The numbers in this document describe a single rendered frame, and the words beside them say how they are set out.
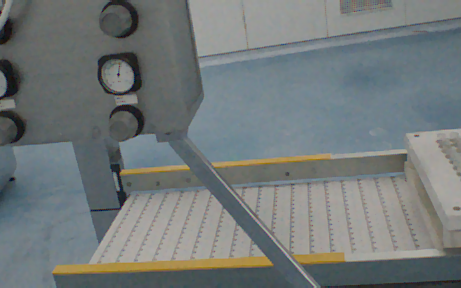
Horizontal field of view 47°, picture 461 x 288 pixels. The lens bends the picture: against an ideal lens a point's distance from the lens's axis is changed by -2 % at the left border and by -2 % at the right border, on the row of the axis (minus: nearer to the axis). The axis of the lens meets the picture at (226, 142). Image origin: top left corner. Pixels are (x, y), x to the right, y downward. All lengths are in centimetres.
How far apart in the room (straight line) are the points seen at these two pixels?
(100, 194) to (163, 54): 49
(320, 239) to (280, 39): 508
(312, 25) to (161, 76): 531
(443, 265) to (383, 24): 545
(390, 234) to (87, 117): 40
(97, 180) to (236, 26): 479
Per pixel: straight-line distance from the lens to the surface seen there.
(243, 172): 85
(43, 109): 55
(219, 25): 563
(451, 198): 65
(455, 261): 62
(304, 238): 71
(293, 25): 574
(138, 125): 51
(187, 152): 56
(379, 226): 73
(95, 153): 92
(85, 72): 52
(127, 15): 48
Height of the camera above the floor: 128
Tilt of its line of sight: 21 degrees down
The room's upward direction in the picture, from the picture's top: 8 degrees counter-clockwise
